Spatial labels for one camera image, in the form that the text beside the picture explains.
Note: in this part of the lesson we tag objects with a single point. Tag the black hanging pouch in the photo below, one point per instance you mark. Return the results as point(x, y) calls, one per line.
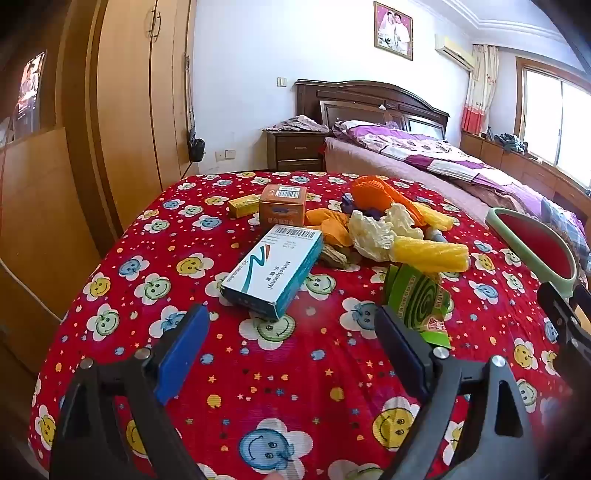
point(196, 147)

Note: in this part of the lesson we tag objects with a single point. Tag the white wall socket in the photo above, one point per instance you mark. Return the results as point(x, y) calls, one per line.
point(225, 154)

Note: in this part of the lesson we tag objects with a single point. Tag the framed wall photo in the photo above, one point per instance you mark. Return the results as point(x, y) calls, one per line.
point(393, 30)

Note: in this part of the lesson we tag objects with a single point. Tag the wooden framed window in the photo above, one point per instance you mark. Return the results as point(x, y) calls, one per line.
point(554, 120)

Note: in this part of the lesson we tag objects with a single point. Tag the white air conditioner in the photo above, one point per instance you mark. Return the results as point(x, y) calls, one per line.
point(455, 51)

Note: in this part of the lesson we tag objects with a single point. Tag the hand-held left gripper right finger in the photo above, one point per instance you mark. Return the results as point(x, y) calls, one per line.
point(397, 350)

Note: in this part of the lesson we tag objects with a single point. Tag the small yellow cardboard box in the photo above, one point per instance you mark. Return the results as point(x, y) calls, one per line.
point(244, 206)

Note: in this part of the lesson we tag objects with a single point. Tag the large yellow foam net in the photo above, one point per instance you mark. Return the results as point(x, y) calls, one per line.
point(429, 254)

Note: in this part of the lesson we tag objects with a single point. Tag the bed with pink sheet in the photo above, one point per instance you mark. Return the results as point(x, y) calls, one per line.
point(364, 159)

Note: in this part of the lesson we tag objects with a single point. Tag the green mosquito coil box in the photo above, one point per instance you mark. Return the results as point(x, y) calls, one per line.
point(415, 295)

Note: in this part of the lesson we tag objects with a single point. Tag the wooden window cabinet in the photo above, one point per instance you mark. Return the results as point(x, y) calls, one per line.
point(521, 168)

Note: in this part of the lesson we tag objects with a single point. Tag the dark wooden headboard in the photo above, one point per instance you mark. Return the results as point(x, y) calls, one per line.
point(369, 94)

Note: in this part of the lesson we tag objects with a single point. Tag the white tissue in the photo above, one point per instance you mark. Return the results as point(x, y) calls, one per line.
point(374, 235)

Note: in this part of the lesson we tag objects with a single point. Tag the red bin with green rim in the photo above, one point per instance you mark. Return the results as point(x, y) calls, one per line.
point(531, 240)

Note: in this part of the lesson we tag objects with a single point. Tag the light wooden wardrobe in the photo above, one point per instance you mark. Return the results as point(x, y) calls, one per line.
point(129, 92)

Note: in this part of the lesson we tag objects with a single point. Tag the pink clothes pile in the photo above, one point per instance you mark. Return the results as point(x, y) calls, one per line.
point(298, 123)

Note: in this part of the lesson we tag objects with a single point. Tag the dark wooden nightstand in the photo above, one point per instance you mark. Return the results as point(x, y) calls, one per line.
point(295, 150)

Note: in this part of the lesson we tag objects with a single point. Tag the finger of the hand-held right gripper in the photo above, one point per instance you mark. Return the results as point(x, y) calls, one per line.
point(568, 327)

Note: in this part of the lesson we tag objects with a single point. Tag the purple crumpled wrapper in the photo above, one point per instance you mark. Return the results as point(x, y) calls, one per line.
point(364, 214)

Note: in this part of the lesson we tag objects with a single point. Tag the red smiley flower tablecloth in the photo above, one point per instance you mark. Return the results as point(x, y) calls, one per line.
point(300, 392)

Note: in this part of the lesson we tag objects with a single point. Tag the small grey plastic piece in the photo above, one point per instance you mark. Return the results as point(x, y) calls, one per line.
point(434, 234)

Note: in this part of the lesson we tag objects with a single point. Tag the teal and white medicine box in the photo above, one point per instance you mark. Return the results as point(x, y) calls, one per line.
point(272, 272)

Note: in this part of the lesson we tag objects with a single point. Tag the blue plaid cloth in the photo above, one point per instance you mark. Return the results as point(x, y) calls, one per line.
point(570, 230)

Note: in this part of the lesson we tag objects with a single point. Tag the bed with purple bedding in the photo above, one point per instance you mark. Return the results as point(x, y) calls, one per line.
point(429, 152)

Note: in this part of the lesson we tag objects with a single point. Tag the blue grey clothes pile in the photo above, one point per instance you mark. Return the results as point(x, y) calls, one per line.
point(510, 142)

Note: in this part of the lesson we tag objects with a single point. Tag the small orange cardboard box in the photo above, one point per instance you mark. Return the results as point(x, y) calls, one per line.
point(281, 207)

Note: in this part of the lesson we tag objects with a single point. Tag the light wooden panel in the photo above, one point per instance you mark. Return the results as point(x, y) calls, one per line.
point(41, 221)

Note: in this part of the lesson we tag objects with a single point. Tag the orange mesh bag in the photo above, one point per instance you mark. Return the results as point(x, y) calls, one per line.
point(369, 194)

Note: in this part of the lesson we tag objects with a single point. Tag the wall poster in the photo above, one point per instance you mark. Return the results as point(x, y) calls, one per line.
point(30, 97)

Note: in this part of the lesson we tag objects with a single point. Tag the white and red curtain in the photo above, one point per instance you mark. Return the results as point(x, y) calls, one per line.
point(480, 87)

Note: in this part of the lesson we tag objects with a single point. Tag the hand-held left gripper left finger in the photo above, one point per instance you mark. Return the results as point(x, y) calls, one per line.
point(182, 350)

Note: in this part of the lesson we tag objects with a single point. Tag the walnut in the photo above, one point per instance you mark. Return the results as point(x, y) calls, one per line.
point(334, 256)

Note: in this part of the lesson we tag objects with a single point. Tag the small yellow foam net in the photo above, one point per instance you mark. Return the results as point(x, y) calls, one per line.
point(438, 219)

